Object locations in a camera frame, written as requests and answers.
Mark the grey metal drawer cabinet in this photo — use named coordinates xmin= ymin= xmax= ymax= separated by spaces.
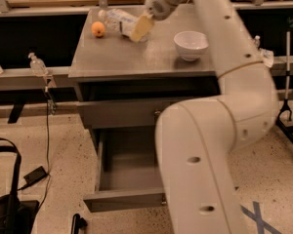
xmin=67 ymin=4 xmax=221 ymax=214

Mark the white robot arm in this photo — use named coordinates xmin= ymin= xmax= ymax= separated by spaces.
xmin=146 ymin=0 xmax=278 ymax=234

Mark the blue tape cross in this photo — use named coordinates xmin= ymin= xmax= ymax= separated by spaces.
xmin=241 ymin=201 xmax=281 ymax=234

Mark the black power cable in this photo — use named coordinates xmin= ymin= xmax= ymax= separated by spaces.
xmin=17 ymin=85 xmax=58 ymax=213

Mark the black power adapter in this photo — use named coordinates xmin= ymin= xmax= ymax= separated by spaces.
xmin=23 ymin=166 xmax=48 ymax=185

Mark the black object at bottom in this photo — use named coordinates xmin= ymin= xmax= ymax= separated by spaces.
xmin=70 ymin=214 xmax=88 ymax=234

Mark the black tripod stand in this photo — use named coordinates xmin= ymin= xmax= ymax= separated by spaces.
xmin=276 ymin=18 xmax=293 ymax=144

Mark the clear plastic water bottle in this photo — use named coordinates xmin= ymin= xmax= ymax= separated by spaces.
xmin=98 ymin=9 xmax=144 ymax=42

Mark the black bag with strap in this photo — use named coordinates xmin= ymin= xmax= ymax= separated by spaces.
xmin=0 ymin=137 xmax=41 ymax=234

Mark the crumpled white paper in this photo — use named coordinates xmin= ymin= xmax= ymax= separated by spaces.
xmin=259 ymin=48 xmax=274 ymax=68

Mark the open middle drawer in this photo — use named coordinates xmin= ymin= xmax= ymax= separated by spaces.
xmin=84 ymin=126 xmax=166 ymax=213

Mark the white ceramic bowl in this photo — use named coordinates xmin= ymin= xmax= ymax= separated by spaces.
xmin=174 ymin=31 xmax=209 ymax=61

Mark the closed top drawer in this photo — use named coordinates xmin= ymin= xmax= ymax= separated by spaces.
xmin=77 ymin=97 xmax=183 ymax=129

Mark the background water bottle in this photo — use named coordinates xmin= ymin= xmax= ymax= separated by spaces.
xmin=253 ymin=35 xmax=261 ymax=49

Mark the orange fruit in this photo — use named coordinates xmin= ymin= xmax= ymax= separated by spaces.
xmin=91 ymin=21 xmax=105 ymax=38

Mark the clear pump sanitizer bottle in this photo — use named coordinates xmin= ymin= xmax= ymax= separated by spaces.
xmin=28 ymin=53 xmax=48 ymax=77

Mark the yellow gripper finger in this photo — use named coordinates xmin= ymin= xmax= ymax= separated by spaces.
xmin=130 ymin=14 xmax=154 ymax=42

